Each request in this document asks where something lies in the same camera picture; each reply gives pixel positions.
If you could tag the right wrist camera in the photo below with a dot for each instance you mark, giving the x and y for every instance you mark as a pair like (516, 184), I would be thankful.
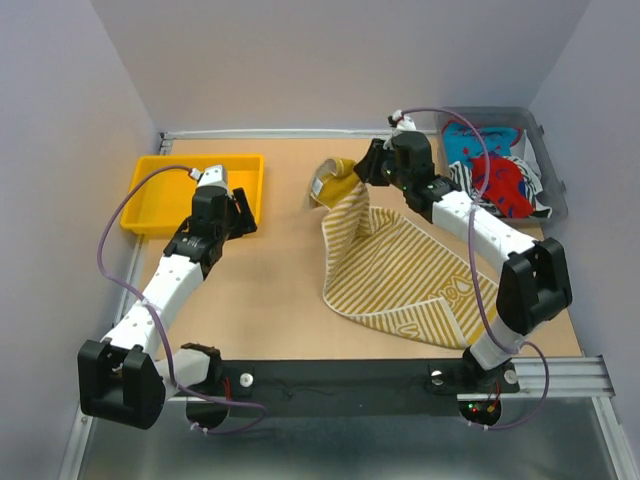
(400, 122)

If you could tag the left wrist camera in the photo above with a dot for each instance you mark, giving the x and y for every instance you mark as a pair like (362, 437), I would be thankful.
(211, 176)

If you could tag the red blue patterned towel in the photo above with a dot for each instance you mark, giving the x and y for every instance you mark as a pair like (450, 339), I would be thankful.
(505, 186)

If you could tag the grey plastic bin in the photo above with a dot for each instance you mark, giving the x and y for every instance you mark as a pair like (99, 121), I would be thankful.
(531, 148)

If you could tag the black white striped towel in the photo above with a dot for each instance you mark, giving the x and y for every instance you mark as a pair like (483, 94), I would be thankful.
(461, 174)

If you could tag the yellow plastic tray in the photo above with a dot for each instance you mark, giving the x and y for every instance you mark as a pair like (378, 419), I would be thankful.
(160, 206)

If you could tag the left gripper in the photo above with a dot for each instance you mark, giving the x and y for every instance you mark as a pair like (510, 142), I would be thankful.
(247, 220)

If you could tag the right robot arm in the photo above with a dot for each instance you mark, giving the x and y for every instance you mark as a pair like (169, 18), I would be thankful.
(534, 284)

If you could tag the turquoise red patterned towel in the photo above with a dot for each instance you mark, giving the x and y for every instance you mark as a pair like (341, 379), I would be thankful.
(462, 145)

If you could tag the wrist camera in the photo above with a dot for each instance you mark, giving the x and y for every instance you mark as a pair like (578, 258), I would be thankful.
(400, 122)
(211, 176)

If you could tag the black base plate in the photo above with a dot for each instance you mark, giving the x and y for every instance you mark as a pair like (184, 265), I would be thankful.
(372, 387)

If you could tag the yellow striped towel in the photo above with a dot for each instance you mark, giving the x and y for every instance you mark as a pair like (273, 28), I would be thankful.
(385, 273)

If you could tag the aluminium frame rail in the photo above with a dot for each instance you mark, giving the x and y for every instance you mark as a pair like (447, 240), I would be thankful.
(556, 377)

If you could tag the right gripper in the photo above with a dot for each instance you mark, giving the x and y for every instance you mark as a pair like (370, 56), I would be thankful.
(367, 166)

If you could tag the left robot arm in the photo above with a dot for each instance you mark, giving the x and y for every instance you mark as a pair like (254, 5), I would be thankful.
(128, 375)

